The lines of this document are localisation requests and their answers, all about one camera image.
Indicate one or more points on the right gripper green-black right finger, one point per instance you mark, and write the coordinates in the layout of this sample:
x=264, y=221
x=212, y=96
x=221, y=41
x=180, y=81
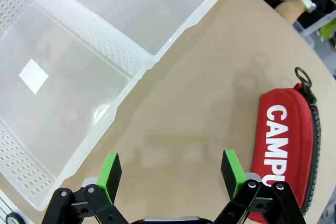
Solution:
x=231, y=174

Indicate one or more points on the white perforated plastic basket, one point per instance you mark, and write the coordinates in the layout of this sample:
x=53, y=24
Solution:
x=68, y=98
x=162, y=16

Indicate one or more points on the red CAMPUS pencil case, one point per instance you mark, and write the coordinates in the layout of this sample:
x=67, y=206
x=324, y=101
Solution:
x=299, y=129

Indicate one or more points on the black tape roll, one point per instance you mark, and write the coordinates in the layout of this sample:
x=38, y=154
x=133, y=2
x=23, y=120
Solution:
x=8, y=218

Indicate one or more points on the white paper label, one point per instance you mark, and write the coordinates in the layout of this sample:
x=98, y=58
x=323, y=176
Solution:
x=33, y=75

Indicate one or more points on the silver wristwatch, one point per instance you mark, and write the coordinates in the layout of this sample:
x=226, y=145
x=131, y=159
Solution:
x=307, y=2

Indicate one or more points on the person's left hand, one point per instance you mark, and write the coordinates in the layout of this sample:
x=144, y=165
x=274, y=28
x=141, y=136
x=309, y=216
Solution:
x=290, y=10

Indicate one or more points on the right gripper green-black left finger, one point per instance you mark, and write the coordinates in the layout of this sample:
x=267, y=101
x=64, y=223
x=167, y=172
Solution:
x=110, y=179

